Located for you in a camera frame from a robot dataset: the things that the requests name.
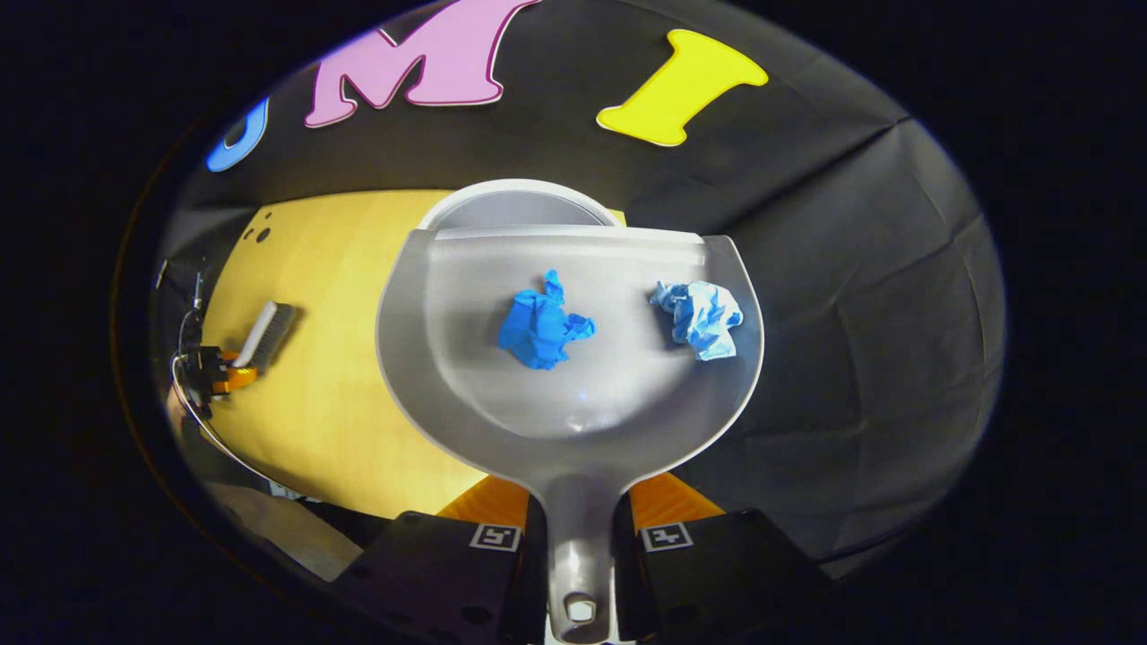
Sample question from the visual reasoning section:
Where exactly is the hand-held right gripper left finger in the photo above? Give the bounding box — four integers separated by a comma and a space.
332, 473, 549, 645

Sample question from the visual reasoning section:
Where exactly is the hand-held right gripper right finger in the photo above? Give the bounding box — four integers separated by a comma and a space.
612, 472, 834, 645

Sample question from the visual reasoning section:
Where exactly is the small grey broom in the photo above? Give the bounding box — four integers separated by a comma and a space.
231, 301, 298, 374

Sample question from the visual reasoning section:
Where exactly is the grey plastic dustpan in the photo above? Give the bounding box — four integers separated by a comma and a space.
375, 224, 765, 644

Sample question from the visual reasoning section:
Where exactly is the light blue paper ball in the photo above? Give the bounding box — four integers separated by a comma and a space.
650, 279, 745, 362

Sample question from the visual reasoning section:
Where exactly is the dark blue paper ball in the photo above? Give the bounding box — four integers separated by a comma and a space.
498, 269, 597, 371

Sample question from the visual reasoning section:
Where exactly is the black backdrop cloth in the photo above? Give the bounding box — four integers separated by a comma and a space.
152, 0, 1006, 579

